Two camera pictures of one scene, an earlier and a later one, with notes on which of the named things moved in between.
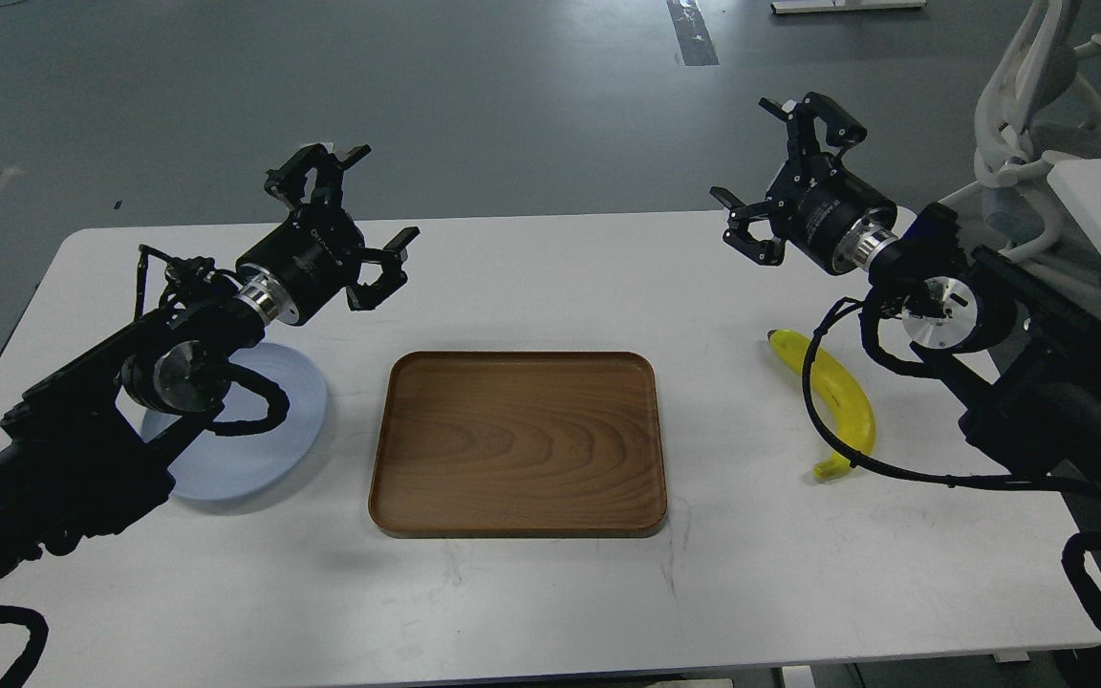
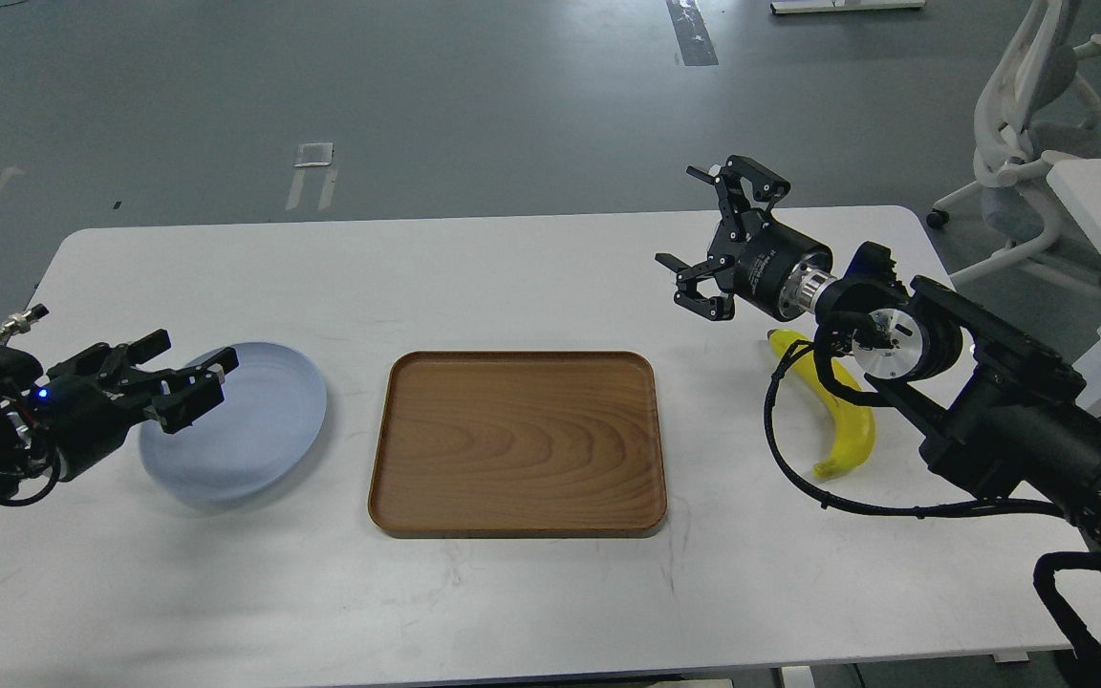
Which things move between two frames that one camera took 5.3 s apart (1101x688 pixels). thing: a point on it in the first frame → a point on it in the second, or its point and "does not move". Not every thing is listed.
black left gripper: (312, 261) → (81, 413)
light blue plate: (223, 467) does not move
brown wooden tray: (507, 440) does not move
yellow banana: (852, 414) does not move
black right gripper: (815, 202) → (781, 270)
